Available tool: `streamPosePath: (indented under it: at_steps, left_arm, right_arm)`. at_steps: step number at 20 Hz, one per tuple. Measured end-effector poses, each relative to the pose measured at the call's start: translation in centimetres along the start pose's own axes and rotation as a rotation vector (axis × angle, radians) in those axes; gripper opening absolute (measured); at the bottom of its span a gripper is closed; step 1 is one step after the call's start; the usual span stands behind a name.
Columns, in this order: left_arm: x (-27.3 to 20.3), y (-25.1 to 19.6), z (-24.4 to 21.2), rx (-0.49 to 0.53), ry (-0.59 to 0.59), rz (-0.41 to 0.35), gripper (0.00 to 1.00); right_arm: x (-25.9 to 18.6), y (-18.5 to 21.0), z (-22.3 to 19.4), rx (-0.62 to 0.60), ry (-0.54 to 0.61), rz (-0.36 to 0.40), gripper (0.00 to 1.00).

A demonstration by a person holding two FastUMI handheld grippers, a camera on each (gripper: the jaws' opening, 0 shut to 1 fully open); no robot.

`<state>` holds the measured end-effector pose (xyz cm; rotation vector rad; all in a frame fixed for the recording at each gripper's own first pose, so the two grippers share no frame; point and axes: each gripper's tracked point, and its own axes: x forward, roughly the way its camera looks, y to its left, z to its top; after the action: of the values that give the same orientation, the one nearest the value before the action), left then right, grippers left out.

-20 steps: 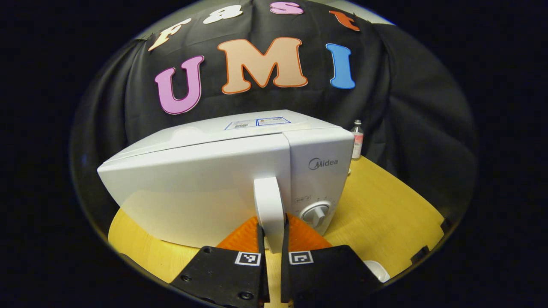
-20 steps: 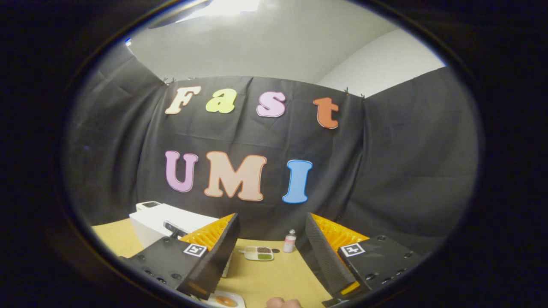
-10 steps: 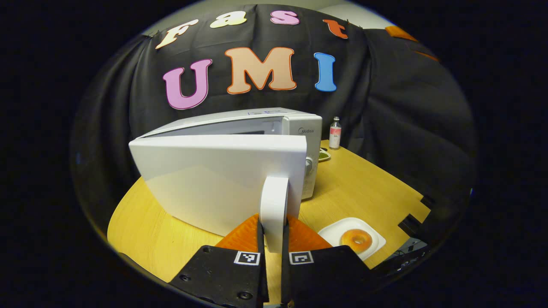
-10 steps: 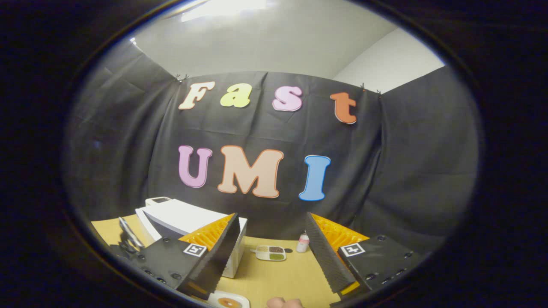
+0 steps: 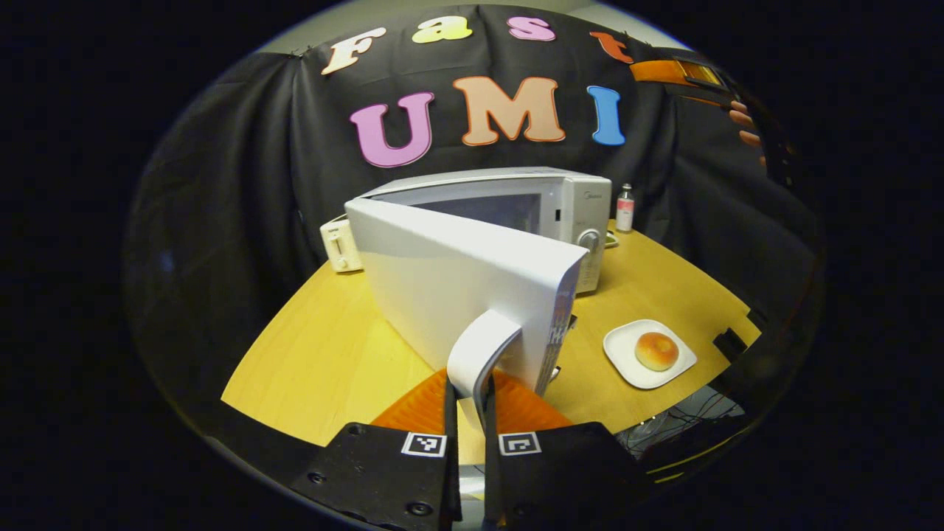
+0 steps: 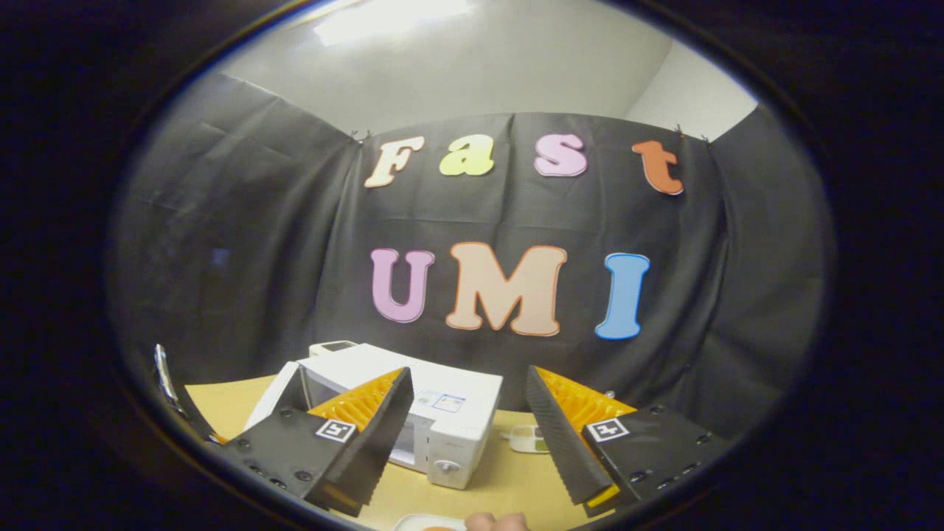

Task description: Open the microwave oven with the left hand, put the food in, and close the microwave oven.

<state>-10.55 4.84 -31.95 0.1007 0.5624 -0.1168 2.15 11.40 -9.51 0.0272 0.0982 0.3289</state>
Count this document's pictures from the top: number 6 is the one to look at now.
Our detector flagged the white microwave oven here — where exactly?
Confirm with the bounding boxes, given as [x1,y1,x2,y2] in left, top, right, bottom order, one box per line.
[246,343,504,490]

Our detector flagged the white plate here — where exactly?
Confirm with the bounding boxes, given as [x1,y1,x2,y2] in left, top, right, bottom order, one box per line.
[393,513,467,531]

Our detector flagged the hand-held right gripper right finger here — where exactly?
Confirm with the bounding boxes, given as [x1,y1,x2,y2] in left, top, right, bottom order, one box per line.
[525,365,731,518]

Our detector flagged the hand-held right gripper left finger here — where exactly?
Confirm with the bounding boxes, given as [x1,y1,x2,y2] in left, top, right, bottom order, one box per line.
[209,367,415,518]

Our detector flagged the white divided seasoning dish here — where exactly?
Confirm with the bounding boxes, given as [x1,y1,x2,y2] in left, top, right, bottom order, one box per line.
[504,424,551,454]

